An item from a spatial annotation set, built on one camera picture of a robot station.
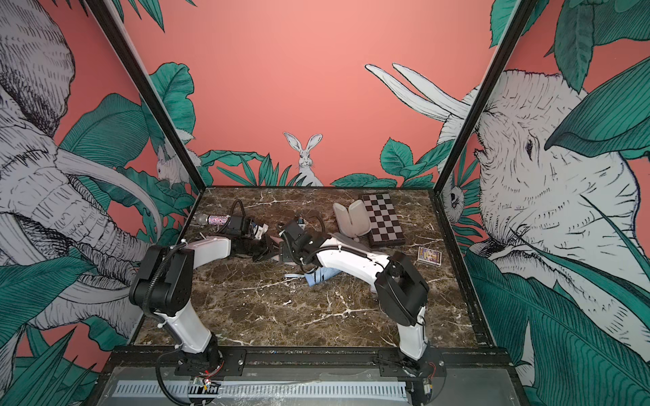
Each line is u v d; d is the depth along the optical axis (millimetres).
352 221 1078
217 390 728
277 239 961
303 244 646
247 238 839
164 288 482
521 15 698
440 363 741
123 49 760
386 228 1041
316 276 897
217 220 1041
